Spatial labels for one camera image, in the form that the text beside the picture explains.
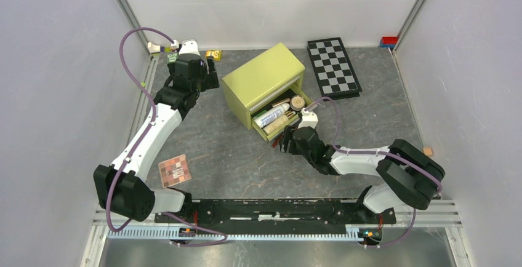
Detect red blue blocks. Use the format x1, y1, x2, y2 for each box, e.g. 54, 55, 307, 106
379, 36, 398, 49

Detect black white chessboard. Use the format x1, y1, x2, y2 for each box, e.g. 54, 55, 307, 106
307, 37, 362, 100

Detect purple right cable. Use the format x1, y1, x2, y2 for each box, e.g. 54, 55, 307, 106
303, 95, 444, 250

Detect wooden arch blocks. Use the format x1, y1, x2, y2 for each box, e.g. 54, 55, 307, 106
147, 42, 172, 54

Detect yellow owl toy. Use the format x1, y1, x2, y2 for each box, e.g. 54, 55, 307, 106
205, 50, 222, 61

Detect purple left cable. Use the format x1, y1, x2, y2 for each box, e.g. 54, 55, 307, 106
105, 27, 229, 247

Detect white lotion tube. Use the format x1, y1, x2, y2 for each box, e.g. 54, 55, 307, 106
254, 103, 290, 128

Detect small round cream jar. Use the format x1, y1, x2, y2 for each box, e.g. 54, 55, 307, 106
290, 95, 306, 111

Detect green owl toy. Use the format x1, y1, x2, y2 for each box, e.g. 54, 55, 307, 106
167, 52, 179, 64

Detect eyeshadow palette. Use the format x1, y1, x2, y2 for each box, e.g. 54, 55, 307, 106
158, 154, 192, 188

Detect red black lip pencil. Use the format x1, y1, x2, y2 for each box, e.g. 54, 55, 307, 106
271, 132, 284, 148

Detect small wooden cube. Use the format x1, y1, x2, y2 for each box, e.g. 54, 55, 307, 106
422, 147, 433, 157

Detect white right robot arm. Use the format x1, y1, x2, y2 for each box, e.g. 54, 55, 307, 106
279, 127, 446, 223

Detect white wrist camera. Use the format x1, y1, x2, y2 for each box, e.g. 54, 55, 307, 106
297, 110, 318, 129
171, 39, 201, 56

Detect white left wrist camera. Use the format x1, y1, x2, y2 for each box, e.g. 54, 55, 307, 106
171, 39, 201, 56

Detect green drawer cabinet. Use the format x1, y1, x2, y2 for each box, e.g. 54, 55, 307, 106
222, 43, 312, 141

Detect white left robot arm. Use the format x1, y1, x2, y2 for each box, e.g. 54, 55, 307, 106
94, 53, 219, 223

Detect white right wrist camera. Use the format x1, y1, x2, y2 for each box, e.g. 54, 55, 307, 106
297, 110, 318, 129

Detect purple cable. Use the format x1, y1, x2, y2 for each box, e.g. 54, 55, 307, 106
105, 27, 229, 247
303, 95, 444, 250

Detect green lipstick tube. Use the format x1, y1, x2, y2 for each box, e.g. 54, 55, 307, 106
253, 110, 268, 120

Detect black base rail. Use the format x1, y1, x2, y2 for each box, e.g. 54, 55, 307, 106
176, 198, 396, 234

